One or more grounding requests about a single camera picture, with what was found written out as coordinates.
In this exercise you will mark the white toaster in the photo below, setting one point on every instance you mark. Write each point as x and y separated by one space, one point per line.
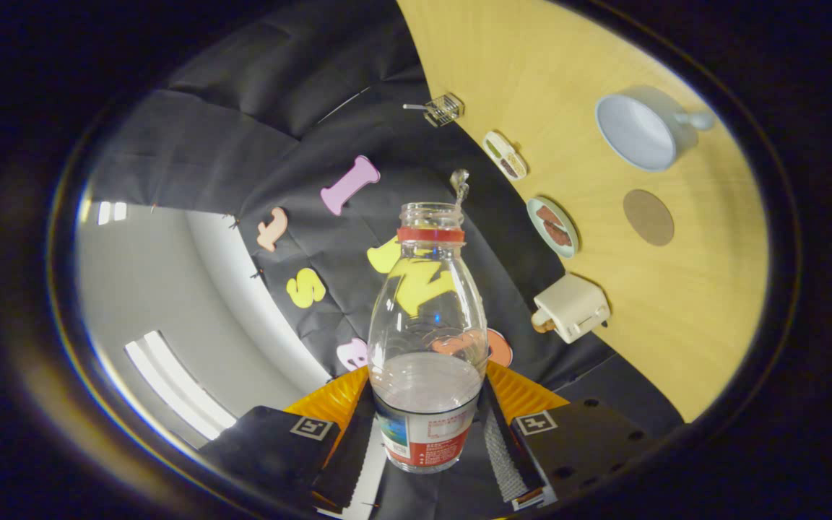
578 307

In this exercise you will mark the small ceiling light panel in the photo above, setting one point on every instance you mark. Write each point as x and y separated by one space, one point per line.
111 212

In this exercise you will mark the metal spoon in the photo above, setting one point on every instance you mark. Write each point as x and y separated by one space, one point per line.
414 107

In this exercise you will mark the wooden table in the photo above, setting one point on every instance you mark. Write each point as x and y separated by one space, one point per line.
705 310

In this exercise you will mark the brown meat piece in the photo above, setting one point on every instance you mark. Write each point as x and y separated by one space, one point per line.
549 214
558 234

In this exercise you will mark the clear plastic juice bottle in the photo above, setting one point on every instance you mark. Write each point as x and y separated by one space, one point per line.
427 318

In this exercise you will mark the round brown coaster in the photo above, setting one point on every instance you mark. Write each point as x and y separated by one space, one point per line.
648 217

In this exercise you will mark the small divided white dish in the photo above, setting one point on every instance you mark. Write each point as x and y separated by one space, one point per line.
504 155

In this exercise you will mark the bread slice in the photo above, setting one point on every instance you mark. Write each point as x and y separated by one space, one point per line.
542 322

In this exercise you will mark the pale blue cup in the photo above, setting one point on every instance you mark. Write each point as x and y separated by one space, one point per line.
636 133

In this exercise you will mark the pale green plate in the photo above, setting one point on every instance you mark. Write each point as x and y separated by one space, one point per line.
535 217

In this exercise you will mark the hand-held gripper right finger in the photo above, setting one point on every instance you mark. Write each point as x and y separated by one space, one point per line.
589 448

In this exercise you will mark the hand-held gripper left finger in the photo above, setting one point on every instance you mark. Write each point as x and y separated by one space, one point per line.
271 451

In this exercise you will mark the large ceiling light panel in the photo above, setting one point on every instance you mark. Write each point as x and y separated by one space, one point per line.
178 390

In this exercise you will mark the clear glass tumbler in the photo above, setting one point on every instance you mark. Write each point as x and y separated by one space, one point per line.
446 110

